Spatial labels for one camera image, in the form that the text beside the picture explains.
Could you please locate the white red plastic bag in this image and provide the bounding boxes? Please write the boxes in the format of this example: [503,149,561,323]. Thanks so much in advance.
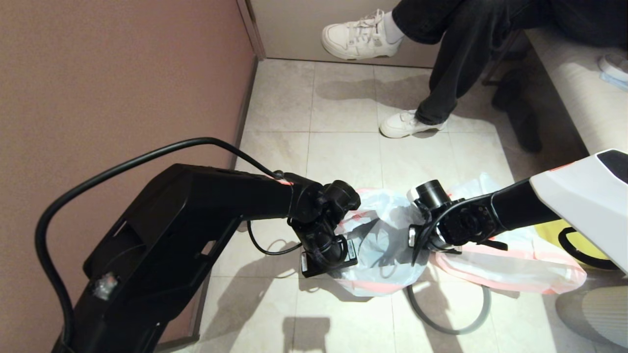
[333,189,435,298]

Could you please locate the used white pink-rimmed trash bag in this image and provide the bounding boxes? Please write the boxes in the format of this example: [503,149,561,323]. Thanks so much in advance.
[432,173,588,295]

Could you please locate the grey bin retaining ring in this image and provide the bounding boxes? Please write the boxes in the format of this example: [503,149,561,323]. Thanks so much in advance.
[406,283,492,336]

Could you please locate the yellow plastic bag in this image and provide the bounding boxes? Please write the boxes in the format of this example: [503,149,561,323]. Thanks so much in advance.
[535,220,614,263]

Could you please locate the plain white sneaker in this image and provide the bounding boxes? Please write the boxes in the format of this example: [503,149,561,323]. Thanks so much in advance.
[379,109,448,139]

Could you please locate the black bench leg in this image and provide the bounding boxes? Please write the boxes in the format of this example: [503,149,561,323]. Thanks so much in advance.
[492,69,543,153]

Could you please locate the grey ribbed rounded object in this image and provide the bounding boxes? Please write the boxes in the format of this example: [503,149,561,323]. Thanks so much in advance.
[555,286,628,350]

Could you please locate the black trousers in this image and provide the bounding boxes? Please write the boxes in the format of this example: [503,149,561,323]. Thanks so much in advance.
[391,0,628,126]

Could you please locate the white sneaker with grey laces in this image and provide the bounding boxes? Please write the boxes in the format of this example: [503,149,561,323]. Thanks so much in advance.
[321,9,404,60]

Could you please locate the white sock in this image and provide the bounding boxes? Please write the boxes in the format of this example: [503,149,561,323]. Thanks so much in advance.
[382,11,405,45]

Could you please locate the beige upholstered bench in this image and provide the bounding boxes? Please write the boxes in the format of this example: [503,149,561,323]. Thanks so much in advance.
[524,27,628,155]

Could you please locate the white round object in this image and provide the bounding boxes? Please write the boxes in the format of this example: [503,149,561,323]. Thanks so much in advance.
[598,53,628,83]

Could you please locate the grey-brown door frame post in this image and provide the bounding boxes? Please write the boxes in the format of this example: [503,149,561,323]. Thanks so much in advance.
[235,0,266,62]

